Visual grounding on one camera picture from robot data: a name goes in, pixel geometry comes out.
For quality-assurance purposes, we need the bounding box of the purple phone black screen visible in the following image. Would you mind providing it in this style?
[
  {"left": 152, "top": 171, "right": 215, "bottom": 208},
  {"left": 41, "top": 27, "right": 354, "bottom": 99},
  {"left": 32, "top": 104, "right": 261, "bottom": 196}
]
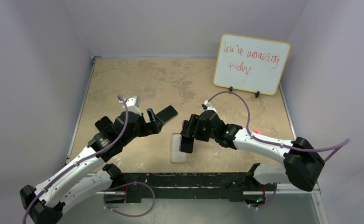
[{"left": 179, "top": 136, "right": 194, "bottom": 154}]

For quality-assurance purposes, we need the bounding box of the white silicone phone case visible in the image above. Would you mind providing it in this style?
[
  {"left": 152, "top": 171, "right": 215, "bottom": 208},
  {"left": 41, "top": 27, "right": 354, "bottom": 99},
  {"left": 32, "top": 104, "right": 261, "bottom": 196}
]
[{"left": 170, "top": 133, "right": 187, "bottom": 163}]

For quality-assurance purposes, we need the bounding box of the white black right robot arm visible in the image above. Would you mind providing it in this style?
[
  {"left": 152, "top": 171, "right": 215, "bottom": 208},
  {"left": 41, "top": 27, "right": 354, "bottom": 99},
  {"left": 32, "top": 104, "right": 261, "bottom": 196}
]
[{"left": 180, "top": 110, "right": 325, "bottom": 192}]

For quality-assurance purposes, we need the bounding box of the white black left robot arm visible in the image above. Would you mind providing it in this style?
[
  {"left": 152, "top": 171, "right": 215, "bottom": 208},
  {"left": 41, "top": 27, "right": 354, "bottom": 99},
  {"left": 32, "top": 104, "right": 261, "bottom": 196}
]
[{"left": 20, "top": 106, "right": 177, "bottom": 224}]

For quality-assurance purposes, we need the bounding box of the black phone silver edge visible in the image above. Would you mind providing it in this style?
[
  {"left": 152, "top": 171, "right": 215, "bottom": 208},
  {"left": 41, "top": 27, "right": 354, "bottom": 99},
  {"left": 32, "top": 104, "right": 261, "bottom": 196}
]
[{"left": 156, "top": 105, "right": 178, "bottom": 124}]

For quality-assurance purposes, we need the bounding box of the black phone case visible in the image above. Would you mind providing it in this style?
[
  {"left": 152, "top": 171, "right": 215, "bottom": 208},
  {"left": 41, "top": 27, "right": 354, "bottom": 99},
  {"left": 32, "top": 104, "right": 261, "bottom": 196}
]
[{"left": 95, "top": 116, "right": 113, "bottom": 132}]

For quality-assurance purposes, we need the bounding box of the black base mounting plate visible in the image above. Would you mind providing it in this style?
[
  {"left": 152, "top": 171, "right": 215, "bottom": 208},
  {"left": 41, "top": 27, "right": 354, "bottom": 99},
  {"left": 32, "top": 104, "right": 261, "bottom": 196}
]
[{"left": 93, "top": 171, "right": 278, "bottom": 205}]

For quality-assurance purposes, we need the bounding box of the yellow framed whiteboard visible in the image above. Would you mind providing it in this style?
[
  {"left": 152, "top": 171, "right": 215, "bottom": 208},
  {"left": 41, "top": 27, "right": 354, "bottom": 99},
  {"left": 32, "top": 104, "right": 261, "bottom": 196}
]
[{"left": 213, "top": 34, "right": 291, "bottom": 96}]

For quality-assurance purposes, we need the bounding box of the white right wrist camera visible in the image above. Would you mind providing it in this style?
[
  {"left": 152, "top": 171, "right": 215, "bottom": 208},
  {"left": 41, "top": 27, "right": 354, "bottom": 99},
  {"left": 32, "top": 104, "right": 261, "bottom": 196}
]
[{"left": 201, "top": 100, "right": 217, "bottom": 113}]

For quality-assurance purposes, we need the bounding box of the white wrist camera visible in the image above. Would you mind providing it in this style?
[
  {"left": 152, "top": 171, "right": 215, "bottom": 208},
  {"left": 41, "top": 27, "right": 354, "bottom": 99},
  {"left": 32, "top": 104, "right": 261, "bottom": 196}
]
[
  {"left": 119, "top": 96, "right": 141, "bottom": 115},
  {"left": 201, "top": 100, "right": 217, "bottom": 113}
]

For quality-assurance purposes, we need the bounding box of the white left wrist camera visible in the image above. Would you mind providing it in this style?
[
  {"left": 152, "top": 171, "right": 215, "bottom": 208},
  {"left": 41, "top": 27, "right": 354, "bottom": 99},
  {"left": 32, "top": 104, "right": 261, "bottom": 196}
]
[{"left": 119, "top": 96, "right": 141, "bottom": 115}]

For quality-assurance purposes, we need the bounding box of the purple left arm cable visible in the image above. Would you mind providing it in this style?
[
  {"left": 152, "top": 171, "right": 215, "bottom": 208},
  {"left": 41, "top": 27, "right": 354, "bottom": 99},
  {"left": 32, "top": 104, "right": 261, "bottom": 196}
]
[{"left": 21, "top": 95, "right": 156, "bottom": 224}]

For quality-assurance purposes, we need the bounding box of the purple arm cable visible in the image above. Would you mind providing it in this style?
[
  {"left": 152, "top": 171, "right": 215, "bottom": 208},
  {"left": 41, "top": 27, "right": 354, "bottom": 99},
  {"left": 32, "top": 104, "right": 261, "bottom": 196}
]
[
  {"left": 21, "top": 95, "right": 156, "bottom": 224},
  {"left": 201, "top": 91, "right": 351, "bottom": 211}
]

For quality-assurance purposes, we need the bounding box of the aluminium frame rail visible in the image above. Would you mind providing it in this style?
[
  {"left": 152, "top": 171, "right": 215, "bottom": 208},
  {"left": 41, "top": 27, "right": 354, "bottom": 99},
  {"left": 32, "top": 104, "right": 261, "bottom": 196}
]
[{"left": 98, "top": 172, "right": 321, "bottom": 196}]

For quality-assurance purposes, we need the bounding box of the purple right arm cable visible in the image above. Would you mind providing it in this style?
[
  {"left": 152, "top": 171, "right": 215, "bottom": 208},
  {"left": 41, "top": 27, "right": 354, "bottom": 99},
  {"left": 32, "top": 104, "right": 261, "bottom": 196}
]
[{"left": 201, "top": 91, "right": 351, "bottom": 211}]

